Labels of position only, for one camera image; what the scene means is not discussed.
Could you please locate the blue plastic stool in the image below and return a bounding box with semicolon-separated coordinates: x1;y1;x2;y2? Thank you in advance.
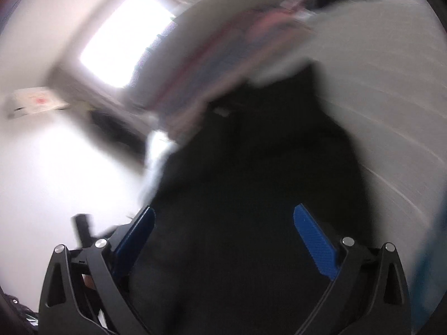
414;230;439;325

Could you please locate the pink and blue striped quilt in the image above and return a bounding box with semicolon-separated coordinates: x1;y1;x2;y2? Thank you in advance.
133;0;315;140

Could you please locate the bright window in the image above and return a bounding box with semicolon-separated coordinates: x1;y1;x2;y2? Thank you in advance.
80;0;175;89

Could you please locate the black garment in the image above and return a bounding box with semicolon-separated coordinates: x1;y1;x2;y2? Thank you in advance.
127;61;376;335

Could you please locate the white mattress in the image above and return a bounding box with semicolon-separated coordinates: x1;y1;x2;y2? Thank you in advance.
251;0;444;287

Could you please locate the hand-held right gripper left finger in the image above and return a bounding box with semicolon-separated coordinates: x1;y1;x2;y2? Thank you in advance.
38;205;156;335

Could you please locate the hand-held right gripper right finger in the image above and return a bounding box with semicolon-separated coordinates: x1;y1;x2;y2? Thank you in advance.
293;203;413;335

